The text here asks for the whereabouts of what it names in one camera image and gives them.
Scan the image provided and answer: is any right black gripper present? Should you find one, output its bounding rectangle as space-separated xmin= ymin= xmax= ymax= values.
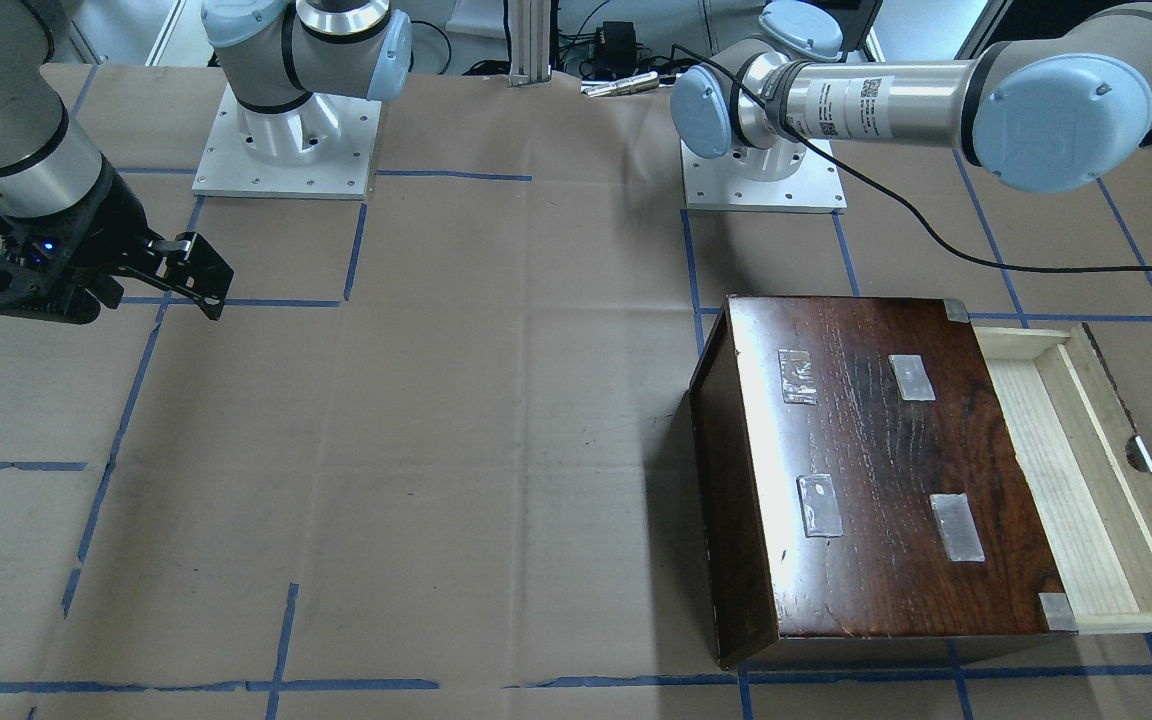
xmin=0 ymin=161 xmax=234 ymax=324

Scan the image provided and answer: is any light wood drawer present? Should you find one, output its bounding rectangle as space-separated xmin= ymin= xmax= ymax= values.
xmin=975 ymin=325 xmax=1152 ymax=635

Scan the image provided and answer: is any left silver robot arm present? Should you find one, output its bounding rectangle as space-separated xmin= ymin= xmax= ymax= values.
xmin=670 ymin=1 xmax=1152 ymax=194

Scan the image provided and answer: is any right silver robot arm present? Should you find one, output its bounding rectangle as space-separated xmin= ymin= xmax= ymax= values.
xmin=0 ymin=1 xmax=412 ymax=324

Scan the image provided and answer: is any dark wooden drawer cabinet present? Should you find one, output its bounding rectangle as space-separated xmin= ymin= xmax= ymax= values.
xmin=687 ymin=295 xmax=1074 ymax=669

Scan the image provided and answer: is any arm square base plate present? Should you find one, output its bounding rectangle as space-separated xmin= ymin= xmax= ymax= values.
xmin=681 ymin=141 xmax=847 ymax=213
xmin=194 ymin=88 xmax=384 ymax=200

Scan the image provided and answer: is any aluminium frame post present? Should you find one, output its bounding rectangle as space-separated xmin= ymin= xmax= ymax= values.
xmin=502 ymin=0 xmax=558 ymax=88

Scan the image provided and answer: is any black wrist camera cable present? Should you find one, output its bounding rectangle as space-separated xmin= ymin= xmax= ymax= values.
xmin=670 ymin=44 xmax=1152 ymax=281

